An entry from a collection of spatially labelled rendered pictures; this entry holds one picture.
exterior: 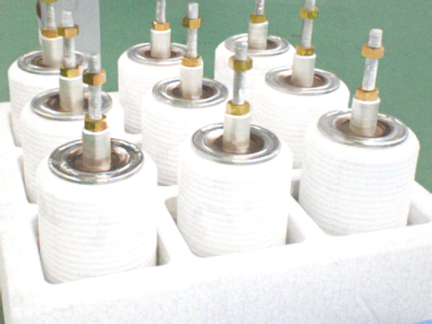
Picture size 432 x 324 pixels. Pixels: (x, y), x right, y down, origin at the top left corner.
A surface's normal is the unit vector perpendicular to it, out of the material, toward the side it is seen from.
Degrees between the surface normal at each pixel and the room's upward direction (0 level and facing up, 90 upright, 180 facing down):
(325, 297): 90
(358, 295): 90
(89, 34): 90
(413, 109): 0
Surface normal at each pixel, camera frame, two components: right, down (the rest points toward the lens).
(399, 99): 0.02, -0.91
